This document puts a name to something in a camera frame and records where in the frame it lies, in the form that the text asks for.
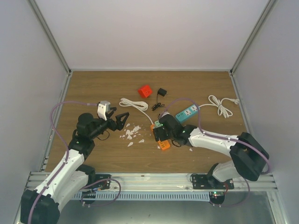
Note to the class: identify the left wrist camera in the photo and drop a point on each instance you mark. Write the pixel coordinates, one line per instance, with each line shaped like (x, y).
(103, 108)

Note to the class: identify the slotted cable duct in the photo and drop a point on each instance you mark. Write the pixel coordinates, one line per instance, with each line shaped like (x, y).
(149, 196)

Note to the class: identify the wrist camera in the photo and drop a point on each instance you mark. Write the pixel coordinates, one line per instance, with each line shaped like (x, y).
(163, 114)
(103, 108)

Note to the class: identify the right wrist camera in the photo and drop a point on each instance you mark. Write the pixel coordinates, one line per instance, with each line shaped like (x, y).
(163, 114)

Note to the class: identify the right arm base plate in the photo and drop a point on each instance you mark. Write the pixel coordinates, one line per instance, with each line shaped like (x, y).
(200, 181)

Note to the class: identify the aluminium front rail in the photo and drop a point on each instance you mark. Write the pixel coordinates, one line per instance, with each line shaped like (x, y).
(177, 182)

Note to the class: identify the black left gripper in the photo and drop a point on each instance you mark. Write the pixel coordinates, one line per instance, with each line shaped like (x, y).
(118, 124)

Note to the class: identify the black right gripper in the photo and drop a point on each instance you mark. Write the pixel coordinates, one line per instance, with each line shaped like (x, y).
(157, 135)

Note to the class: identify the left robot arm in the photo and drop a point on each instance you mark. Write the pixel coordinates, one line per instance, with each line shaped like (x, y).
(44, 204)

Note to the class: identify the red cube adapter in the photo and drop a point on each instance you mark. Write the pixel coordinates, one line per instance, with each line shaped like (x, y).
(145, 91)

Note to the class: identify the green USB charger plug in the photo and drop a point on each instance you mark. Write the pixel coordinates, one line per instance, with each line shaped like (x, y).
(157, 124)

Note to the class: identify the orange power strip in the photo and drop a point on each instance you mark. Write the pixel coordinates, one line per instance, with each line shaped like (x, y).
(163, 145)

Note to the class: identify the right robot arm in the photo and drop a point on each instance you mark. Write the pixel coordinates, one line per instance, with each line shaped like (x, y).
(248, 157)

